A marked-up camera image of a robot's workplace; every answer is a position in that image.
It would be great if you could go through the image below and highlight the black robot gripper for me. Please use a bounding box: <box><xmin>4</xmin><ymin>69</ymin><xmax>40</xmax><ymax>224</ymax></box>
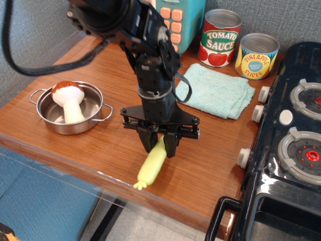
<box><xmin>120</xmin><ymin>86</ymin><xmax>200</xmax><ymax>158</ymax></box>

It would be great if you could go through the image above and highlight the spoon with green handle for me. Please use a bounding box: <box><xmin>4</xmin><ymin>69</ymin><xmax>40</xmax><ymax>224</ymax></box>
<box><xmin>133</xmin><ymin>136</ymin><xmax>167</xmax><ymax>190</ymax></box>

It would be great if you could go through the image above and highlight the small steel pot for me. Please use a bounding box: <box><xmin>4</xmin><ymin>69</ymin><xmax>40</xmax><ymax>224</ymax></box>
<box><xmin>30</xmin><ymin>81</ymin><xmax>113</xmax><ymax>135</ymax></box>

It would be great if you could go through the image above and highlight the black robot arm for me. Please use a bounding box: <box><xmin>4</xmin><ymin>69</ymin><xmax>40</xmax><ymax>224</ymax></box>
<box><xmin>69</xmin><ymin>1</ymin><xmax>200</xmax><ymax>158</ymax></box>

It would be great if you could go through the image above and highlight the light blue folded cloth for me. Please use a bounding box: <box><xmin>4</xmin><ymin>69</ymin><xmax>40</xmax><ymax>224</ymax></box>
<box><xmin>184</xmin><ymin>63</ymin><xmax>255</xmax><ymax>119</ymax></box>

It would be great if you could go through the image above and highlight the white stove knob lower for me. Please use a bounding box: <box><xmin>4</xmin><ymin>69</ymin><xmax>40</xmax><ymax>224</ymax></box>
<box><xmin>237</xmin><ymin>149</ymin><xmax>251</xmax><ymax>169</ymax></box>

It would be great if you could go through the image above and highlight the white stove knob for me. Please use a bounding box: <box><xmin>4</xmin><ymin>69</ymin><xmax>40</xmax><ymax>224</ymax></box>
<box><xmin>252</xmin><ymin>105</ymin><xmax>264</xmax><ymax>123</ymax></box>
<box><xmin>258</xmin><ymin>86</ymin><xmax>270</xmax><ymax>103</ymax></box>
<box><xmin>237</xmin><ymin>149</ymin><xmax>251</xmax><ymax>169</ymax></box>

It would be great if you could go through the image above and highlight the plush mushroom toy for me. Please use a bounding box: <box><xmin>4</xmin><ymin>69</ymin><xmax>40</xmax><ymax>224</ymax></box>
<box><xmin>51</xmin><ymin>81</ymin><xmax>85</xmax><ymax>124</ymax></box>

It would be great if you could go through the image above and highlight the white stove knob middle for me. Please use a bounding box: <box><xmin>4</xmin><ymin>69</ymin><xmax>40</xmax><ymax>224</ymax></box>
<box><xmin>252</xmin><ymin>105</ymin><xmax>264</xmax><ymax>123</ymax></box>

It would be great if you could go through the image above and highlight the white stove knob upper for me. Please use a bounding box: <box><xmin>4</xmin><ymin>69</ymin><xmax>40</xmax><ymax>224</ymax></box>
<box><xmin>258</xmin><ymin>86</ymin><xmax>270</xmax><ymax>103</ymax></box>

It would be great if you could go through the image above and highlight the teal toy microwave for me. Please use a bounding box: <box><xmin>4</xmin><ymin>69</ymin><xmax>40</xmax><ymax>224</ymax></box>
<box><xmin>150</xmin><ymin>0</ymin><xmax>206</xmax><ymax>55</ymax></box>

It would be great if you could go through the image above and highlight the tomato sauce can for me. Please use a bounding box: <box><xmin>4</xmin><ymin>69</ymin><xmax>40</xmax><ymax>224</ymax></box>
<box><xmin>198</xmin><ymin>9</ymin><xmax>242</xmax><ymax>67</ymax></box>

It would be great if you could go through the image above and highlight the white round stove button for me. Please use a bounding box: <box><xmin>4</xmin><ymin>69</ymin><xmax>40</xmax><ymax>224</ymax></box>
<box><xmin>278</xmin><ymin>109</ymin><xmax>293</xmax><ymax>126</ymax></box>

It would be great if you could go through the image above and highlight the pineapple slices can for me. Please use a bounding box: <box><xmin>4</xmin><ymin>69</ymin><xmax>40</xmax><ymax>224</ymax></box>
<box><xmin>235</xmin><ymin>33</ymin><xmax>280</xmax><ymax>80</ymax></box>

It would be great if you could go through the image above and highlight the black toy stove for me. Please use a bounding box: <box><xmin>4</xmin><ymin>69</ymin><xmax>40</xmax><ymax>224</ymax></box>
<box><xmin>206</xmin><ymin>42</ymin><xmax>320</xmax><ymax>240</ymax></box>

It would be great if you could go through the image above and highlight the grey lower stove burner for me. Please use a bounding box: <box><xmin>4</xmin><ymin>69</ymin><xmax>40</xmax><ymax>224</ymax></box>
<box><xmin>277</xmin><ymin>127</ymin><xmax>320</xmax><ymax>186</ymax></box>

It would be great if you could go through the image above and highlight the grey stove burner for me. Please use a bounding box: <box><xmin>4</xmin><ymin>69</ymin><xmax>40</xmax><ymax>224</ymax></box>
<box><xmin>290</xmin><ymin>78</ymin><xmax>320</xmax><ymax>121</ymax></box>
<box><xmin>277</xmin><ymin>127</ymin><xmax>320</xmax><ymax>186</ymax></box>

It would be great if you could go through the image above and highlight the grey upper stove burner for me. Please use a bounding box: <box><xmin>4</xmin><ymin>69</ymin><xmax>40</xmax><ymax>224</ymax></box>
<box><xmin>290</xmin><ymin>78</ymin><xmax>320</xmax><ymax>121</ymax></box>

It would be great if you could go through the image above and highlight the orange plush object corner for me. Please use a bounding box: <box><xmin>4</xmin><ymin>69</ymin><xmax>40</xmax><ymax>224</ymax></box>
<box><xmin>0</xmin><ymin>232</ymin><xmax>20</xmax><ymax>241</ymax></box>

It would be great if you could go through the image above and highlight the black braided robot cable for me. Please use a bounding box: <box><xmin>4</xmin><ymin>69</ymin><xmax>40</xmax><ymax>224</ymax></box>
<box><xmin>1</xmin><ymin>0</ymin><xmax>109</xmax><ymax>76</ymax></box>

